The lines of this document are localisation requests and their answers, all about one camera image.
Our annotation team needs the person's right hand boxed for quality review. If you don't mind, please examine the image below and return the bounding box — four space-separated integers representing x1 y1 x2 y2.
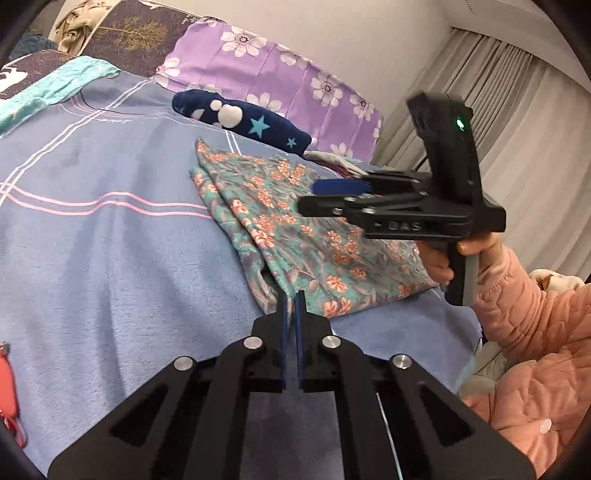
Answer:
417 230 505 288

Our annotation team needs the red fabric strap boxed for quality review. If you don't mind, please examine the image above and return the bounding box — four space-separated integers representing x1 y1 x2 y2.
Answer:
0 342 29 449

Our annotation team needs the dark blue fuzzy blanket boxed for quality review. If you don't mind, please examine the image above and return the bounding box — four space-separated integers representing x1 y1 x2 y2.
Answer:
9 34 59 62

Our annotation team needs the teal cloth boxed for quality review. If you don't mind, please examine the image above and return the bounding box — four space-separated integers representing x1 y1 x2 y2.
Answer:
0 56 122 137

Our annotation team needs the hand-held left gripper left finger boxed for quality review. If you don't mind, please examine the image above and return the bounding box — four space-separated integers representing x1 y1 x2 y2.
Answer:
48 291 290 480

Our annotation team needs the white pleated curtain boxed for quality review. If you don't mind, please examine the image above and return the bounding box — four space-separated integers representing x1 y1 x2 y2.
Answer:
373 27 591 278

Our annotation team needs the folded beige garment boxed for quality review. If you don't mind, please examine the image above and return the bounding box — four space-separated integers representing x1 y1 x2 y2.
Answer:
305 150 370 172

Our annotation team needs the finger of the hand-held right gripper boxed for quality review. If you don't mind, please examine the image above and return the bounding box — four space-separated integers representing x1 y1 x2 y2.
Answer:
298 186 433 217
311 172 433 195

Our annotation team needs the purple floral pillow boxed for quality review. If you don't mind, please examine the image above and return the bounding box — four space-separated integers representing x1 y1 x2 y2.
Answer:
154 17 385 163

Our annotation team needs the beige clothes pile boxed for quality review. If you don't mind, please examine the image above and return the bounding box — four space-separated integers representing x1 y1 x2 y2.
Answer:
55 0 110 54

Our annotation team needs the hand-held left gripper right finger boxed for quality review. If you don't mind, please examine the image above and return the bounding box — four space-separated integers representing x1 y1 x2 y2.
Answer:
295 290 537 480

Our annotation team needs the teal floral shirt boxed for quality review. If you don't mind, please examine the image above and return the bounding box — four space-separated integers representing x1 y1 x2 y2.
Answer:
188 137 440 320

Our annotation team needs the navy star print blanket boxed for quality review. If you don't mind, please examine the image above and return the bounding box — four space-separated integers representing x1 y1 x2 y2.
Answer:
172 90 313 154

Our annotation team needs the dark deer print mattress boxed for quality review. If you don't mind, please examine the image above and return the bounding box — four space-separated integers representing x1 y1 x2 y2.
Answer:
0 50 82 100

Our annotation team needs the dark tree print cushion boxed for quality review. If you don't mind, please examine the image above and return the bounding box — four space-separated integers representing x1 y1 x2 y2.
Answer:
82 0 209 77

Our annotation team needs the pink quilted jacket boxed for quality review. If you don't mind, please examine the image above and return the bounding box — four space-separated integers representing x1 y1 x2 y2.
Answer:
461 348 591 468

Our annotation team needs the person's right forearm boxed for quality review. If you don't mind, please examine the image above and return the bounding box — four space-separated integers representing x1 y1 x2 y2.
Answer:
471 248 591 371

